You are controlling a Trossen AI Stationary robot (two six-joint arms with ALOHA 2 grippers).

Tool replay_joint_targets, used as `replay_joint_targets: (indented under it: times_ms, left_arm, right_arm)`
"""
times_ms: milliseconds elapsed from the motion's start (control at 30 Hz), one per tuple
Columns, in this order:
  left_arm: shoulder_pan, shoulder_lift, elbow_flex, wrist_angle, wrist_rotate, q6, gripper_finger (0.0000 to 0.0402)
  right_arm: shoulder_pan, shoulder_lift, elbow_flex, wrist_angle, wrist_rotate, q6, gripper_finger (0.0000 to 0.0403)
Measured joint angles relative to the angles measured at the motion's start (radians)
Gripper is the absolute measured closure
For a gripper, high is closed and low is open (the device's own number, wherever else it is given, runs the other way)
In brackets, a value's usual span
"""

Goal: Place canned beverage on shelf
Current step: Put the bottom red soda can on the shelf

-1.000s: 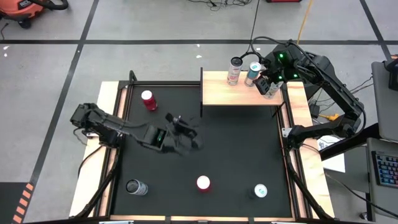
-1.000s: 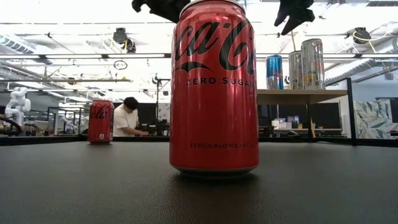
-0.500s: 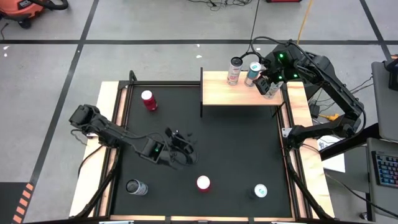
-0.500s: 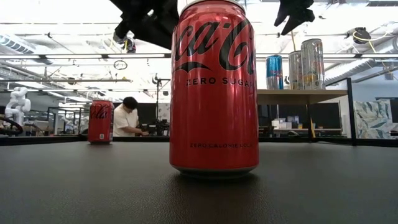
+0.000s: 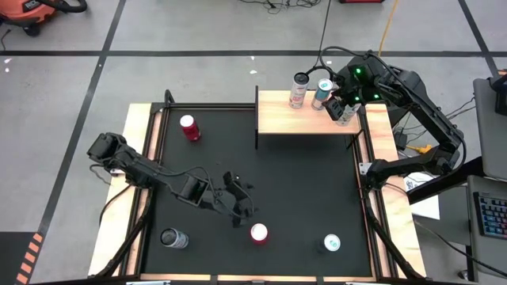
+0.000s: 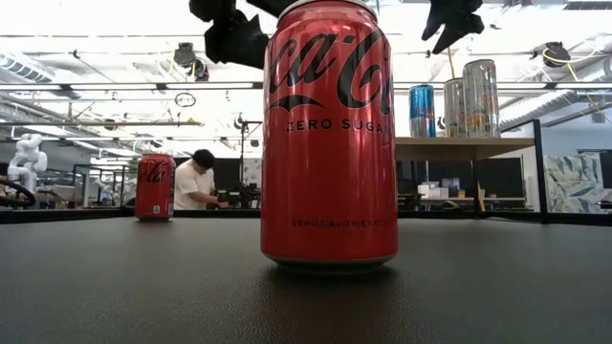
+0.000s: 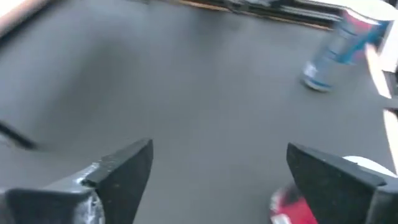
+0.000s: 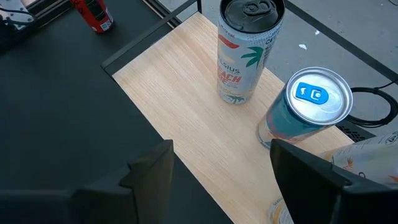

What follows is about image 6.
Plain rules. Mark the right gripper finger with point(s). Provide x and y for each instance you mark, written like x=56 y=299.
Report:
x=459 y=31
x=442 y=14

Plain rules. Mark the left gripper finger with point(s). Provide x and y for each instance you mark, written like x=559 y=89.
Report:
x=272 y=6
x=236 y=43

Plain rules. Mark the silver slim drink can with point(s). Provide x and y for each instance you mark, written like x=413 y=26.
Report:
x=480 y=100
x=453 y=110

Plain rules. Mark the blue silver energy drink can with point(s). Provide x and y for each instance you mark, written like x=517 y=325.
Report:
x=422 y=112

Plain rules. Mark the red cola zero can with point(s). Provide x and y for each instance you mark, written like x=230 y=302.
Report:
x=155 y=191
x=330 y=167

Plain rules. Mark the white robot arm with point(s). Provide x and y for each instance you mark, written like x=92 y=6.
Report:
x=28 y=157

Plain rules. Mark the small white robot arm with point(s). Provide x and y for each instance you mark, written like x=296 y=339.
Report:
x=102 y=187

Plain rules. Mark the black background robot arm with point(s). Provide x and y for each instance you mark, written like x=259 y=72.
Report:
x=246 y=196

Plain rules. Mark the black tripod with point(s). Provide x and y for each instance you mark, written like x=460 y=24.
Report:
x=244 y=157

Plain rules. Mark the long ceiling light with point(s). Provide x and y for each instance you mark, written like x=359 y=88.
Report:
x=119 y=86
x=574 y=85

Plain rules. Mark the person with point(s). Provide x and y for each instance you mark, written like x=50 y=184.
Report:
x=191 y=184

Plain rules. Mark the white boxes stack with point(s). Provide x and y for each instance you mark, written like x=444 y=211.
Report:
x=430 y=191

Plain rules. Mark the background workbench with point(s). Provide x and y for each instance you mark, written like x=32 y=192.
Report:
x=502 y=198

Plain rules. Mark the small yellow object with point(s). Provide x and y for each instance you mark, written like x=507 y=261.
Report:
x=480 y=203

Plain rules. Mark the leaf pattern panel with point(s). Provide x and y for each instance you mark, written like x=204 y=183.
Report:
x=574 y=184

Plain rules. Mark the black monitor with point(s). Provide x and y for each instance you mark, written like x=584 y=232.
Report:
x=607 y=169

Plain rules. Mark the black curved hoop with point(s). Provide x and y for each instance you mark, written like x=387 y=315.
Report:
x=29 y=196

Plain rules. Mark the dark table mat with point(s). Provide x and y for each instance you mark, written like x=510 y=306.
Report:
x=143 y=286

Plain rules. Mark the grey ceiling air duct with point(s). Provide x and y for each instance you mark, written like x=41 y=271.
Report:
x=24 y=67
x=550 y=102

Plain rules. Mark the wooden shelf with black frame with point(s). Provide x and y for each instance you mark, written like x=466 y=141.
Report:
x=459 y=148

